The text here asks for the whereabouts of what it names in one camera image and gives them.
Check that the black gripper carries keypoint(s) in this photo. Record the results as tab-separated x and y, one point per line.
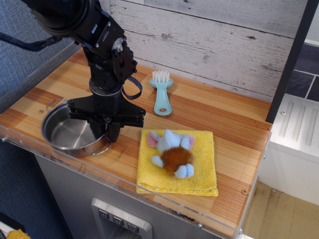
113	110

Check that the silver steel pot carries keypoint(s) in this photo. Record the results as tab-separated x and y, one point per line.
71	136

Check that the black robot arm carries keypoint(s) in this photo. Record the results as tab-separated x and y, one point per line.
111	62

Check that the light blue brush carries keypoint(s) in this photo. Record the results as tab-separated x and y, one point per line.
161	81

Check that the yellow folded cloth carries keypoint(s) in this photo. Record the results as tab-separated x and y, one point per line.
151	178

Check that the blue plush elephant toy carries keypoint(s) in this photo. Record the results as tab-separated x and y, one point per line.
175	152

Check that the silver dispenser panel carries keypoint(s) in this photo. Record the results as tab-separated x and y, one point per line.
115	223

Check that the clear acrylic edge guard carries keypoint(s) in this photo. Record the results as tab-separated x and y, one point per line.
74	183

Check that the yellow black object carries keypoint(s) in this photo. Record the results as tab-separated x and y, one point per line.
7	232

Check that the white ribbed cabinet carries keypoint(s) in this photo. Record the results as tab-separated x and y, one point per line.
291	158

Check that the black right shelf post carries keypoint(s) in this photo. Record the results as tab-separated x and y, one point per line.
296	48

